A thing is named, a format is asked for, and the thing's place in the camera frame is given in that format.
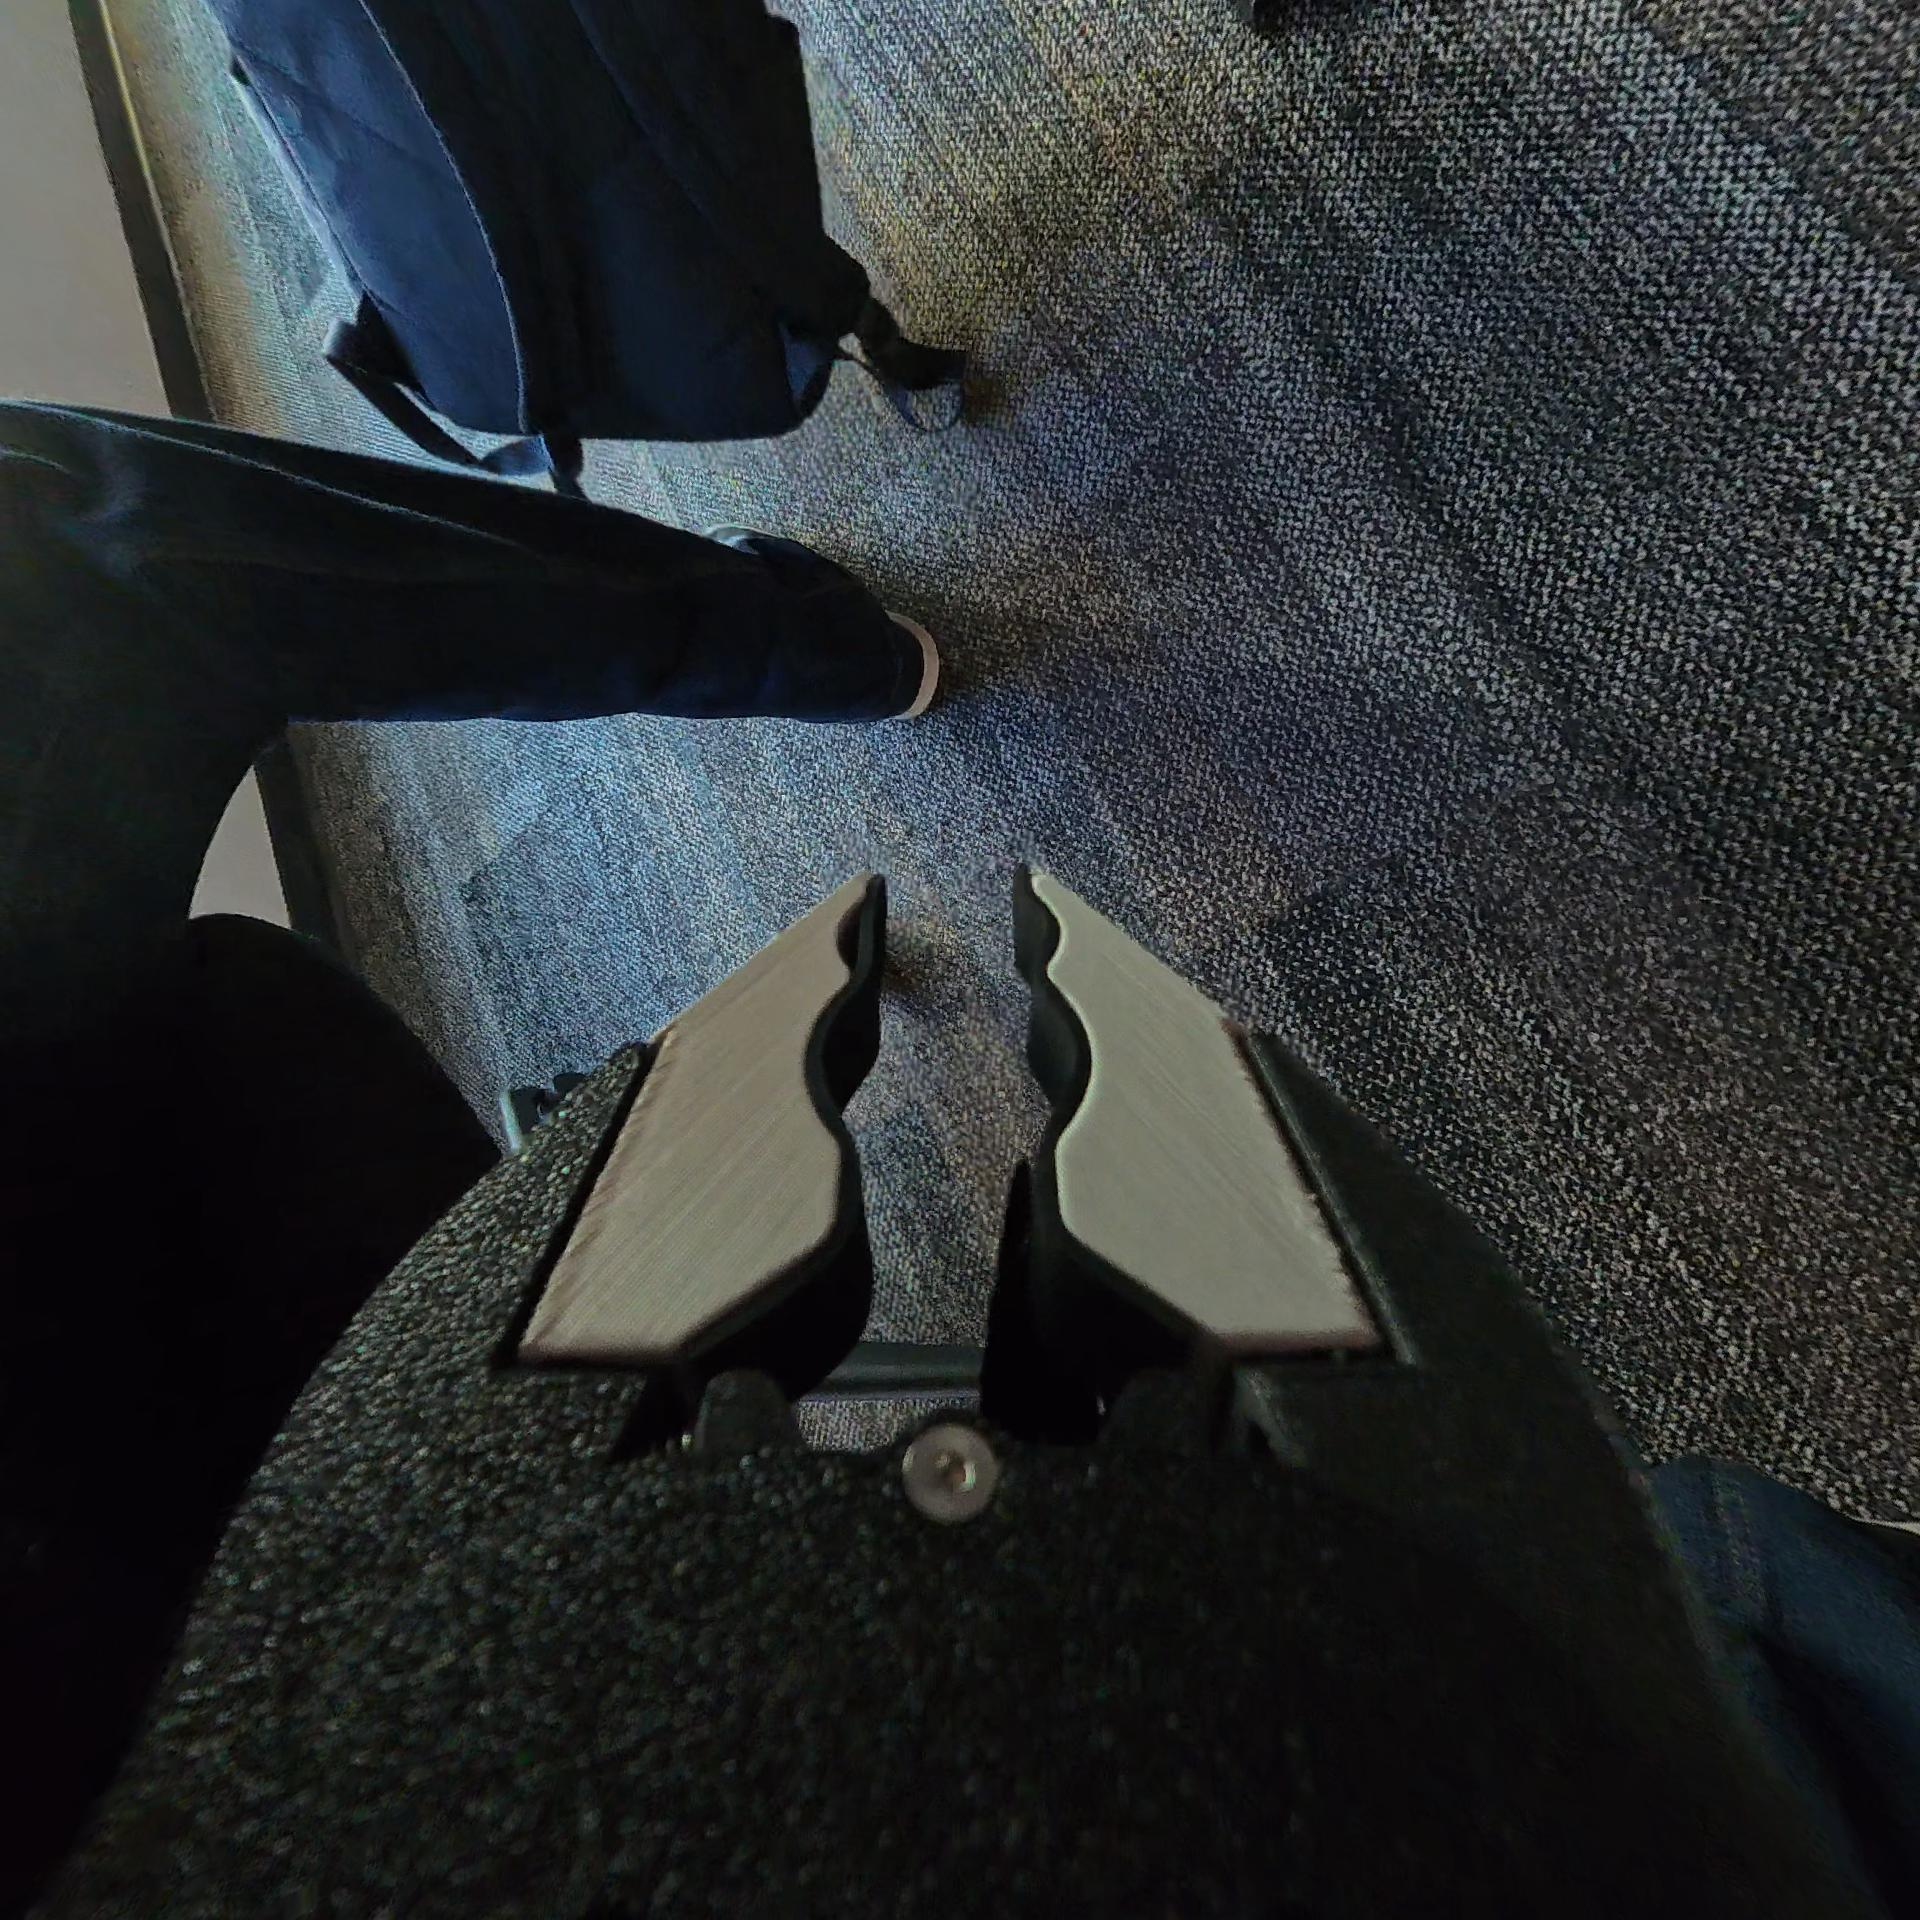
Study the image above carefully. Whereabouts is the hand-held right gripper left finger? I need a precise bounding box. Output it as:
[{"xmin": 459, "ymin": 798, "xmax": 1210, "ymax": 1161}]
[{"xmin": 514, "ymin": 872, "xmax": 892, "ymax": 1460}]

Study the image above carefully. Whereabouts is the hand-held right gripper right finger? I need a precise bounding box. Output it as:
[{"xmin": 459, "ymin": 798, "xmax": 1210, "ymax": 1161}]
[{"xmin": 984, "ymin": 863, "xmax": 1385, "ymax": 1447}]

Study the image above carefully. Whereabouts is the person's dark trouser leg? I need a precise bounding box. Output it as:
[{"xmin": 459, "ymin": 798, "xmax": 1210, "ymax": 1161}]
[
  {"xmin": 1648, "ymin": 1453, "xmax": 1920, "ymax": 1920},
  {"xmin": 0, "ymin": 401, "xmax": 932, "ymax": 942}
]

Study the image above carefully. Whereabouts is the black and white sneaker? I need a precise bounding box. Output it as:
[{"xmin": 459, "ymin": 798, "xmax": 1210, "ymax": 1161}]
[{"xmin": 705, "ymin": 523, "xmax": 947, "ymax": 724}]

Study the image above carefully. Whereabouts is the dark blue backpack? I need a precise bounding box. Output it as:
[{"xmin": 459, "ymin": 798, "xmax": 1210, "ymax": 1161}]
[{"xmin": 208, "ymin": 0, "xmax": 969, "ymax": 487}]

